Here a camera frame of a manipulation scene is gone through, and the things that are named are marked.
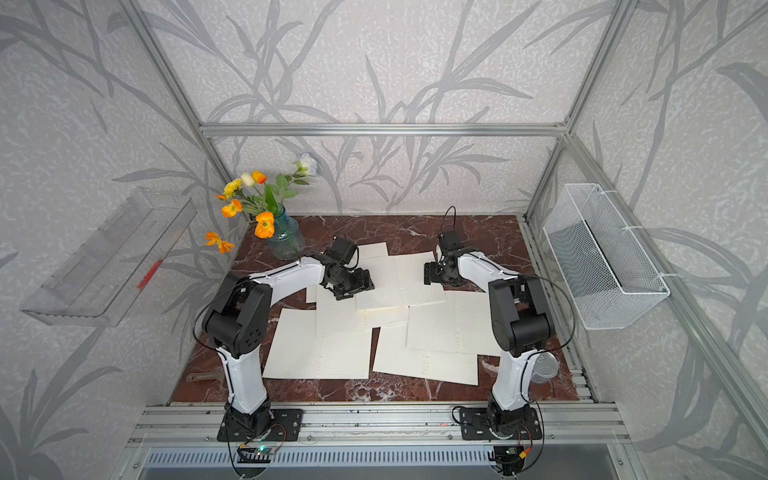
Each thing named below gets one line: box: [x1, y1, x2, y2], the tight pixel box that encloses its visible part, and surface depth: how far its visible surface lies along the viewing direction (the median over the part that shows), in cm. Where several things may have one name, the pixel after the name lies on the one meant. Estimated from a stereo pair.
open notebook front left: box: [262, 308, 372, 379], surface depth 86 cm
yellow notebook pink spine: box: [356, 251, 447, 310], surface depth 101 cm
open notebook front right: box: [372, 322, 479, 386], surface depth 86 cm
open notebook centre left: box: [316, 285, 408, 337], surface depth 93 cm
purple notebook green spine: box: [407, 291, 502, 356], surface depth 93 cm
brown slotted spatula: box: [186, 370, 230, 384], surface depth 82 cm
